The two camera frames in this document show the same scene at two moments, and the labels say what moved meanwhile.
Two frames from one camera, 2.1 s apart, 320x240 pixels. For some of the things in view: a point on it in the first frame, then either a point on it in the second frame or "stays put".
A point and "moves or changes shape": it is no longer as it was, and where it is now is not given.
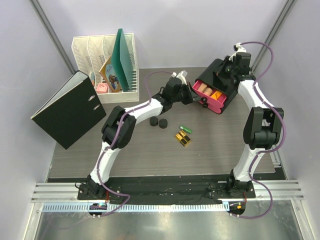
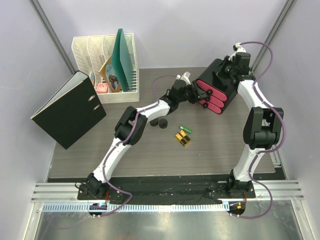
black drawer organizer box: x=222 y=83 stays put
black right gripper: x=226 y=62 stays put
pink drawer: x=214 y=106 to x=216 y=101
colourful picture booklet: x=108 y=75 stays put
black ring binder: x=74 y=109 stays put
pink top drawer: x=220 y=100 moves or changes shape
